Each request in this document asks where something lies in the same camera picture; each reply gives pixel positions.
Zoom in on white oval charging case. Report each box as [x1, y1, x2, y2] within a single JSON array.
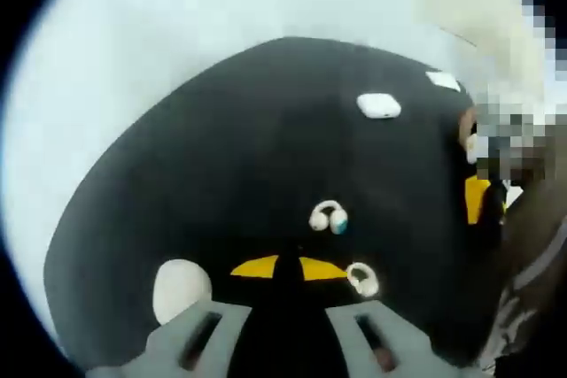
[[152, 258, 213, 326]]

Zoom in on grey chest strap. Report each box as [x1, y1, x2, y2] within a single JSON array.
[[513, 220, 567, 290]]

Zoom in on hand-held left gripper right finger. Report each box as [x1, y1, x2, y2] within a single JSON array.
[[285, 243, 484, 378]]

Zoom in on beige panel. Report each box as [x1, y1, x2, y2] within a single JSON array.
[[416, 0, 546, 100]]

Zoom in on blue white earphone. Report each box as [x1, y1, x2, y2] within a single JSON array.
[[308, 200, 350, 235]]

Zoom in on white clip earphone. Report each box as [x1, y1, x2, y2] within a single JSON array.
[[345, 262, 381, 297]]

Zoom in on white square charging case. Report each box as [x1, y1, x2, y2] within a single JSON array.
[[356, 93, 402, 120]]

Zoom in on white rectangular tag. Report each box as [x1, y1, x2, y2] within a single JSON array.
[[424, 70, 462, 92]]

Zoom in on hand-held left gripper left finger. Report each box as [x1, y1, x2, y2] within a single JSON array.
[[86, 243, 291, 378]]

